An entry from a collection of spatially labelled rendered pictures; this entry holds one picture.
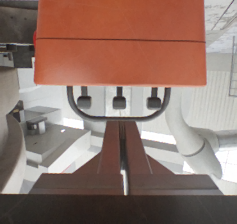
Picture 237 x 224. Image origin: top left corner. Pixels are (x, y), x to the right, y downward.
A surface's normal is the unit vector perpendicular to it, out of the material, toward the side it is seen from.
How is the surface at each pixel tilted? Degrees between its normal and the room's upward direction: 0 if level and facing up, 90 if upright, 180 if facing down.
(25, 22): 90
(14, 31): 90
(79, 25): 97
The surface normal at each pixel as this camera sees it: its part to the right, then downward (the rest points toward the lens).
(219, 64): -0.37, 0.22
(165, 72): 0.01, 0.13
